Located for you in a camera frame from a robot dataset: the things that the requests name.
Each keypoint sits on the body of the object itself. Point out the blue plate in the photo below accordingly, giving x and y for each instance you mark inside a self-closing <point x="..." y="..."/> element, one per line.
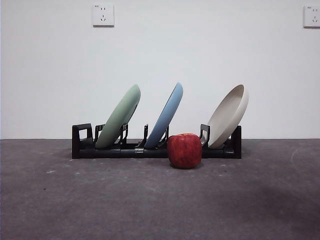
<point x="165" y="115"/>

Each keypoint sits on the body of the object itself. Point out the green plate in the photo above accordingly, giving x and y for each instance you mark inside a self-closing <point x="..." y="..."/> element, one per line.
<point x="117" y="115"/>

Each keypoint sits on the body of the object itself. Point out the beige plate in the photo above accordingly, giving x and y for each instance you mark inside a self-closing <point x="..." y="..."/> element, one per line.
<point x="227" y="117"/>

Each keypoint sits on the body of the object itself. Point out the red apple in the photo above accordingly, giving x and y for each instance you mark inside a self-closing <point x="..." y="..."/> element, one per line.
<point x="184" y="151"/>

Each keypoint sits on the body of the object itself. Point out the white wall socket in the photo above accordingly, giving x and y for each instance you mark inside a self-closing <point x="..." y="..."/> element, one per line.
<point x="103" y="15"/>
<point x="312" y="17"/>

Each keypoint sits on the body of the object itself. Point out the black plate rack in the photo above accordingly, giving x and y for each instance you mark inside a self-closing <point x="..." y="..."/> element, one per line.
<point x="76" y="147"/>

